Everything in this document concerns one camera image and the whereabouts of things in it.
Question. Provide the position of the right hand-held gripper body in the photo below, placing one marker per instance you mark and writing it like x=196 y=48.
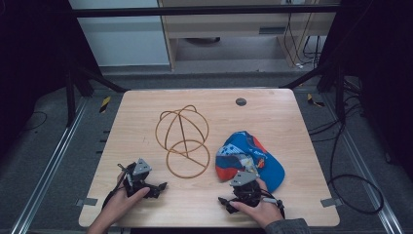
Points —
x=245 y=188

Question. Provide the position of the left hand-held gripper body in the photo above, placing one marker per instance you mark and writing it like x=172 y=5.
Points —
x=138 y=177

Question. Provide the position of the blue and red cap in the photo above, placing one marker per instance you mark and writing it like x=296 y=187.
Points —
x=250 y=156

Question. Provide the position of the person's right hand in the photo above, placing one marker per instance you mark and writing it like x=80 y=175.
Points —
x=261 y=211

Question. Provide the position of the person's left hand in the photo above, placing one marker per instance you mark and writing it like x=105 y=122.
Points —
x=121 y=204

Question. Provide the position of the grey tape piece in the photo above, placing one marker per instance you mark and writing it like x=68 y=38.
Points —
x=87 y=202
x=331 y=202

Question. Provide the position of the black and yellow tape strip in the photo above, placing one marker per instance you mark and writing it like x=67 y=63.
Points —
x=105 y=104
x=314 y=101

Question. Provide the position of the black metal stand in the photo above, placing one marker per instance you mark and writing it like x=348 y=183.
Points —
x=328 y=83
x=81 y=87

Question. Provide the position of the white cabinet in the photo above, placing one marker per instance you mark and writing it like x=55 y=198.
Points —
x=123 y=39

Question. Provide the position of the light wooden desk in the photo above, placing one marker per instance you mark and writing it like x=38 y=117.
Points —
x=227 y=24

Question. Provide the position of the silver metal floor rail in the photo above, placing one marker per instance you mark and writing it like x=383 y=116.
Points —
x=48 y=169
x=362 y=162

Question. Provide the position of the black horizontal frame bar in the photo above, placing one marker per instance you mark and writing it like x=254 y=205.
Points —
x=195 y=12

